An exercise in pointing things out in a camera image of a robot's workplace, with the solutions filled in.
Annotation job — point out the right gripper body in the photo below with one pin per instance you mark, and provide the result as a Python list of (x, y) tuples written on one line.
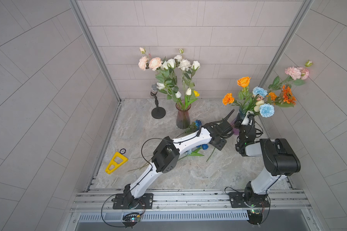
[(239, 125)]

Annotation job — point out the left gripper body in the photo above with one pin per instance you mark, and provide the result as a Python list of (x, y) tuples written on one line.
[(218, 142)]

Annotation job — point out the blue purple glass vase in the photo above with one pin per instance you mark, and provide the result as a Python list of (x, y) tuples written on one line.
[(240, 116)]

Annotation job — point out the light blue carnation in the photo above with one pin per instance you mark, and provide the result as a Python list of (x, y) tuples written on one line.
[(199, 151)]

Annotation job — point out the pink glass vase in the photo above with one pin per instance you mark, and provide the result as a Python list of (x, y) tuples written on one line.
[(183, 117)]

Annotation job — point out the blue rose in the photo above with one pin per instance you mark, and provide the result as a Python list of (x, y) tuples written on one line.
[(193, 127)]

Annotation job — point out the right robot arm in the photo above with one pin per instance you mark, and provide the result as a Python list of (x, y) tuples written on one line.
[(280, 161)]

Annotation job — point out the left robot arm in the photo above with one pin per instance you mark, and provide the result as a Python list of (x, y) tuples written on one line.
[(167, 154)]

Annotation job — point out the right vase bouquet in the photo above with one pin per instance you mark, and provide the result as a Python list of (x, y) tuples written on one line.
[(262, 101)]

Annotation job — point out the vase bouquet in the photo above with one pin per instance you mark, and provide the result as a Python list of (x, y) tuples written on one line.
[(174, 76), (262, 101)]

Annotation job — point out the left vase bouquet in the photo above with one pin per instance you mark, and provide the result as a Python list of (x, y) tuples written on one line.
[(174, 76)]

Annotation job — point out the black round stand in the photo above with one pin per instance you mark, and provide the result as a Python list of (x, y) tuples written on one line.
[(158, 112)]

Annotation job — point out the right circuit board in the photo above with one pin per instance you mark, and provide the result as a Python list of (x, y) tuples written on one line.
[(255, 216)]

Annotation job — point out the circuit board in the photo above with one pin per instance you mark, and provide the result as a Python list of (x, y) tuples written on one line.
[(131, 219), (255, 216)]

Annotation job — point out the yellow plastic piece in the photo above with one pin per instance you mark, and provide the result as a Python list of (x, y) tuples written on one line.
[(116, 162)]

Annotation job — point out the left circuit board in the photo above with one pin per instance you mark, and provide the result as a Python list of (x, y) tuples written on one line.
[(131, 219)]

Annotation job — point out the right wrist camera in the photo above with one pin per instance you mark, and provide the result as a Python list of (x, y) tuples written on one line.
[(248, 119)]

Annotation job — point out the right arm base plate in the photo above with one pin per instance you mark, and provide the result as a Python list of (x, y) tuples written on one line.
[(249, 201)]

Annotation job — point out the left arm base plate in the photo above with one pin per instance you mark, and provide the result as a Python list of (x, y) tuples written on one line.
[(129, 202)]

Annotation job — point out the aluminium rail frame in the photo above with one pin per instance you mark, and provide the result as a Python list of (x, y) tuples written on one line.
[(187, 205)]

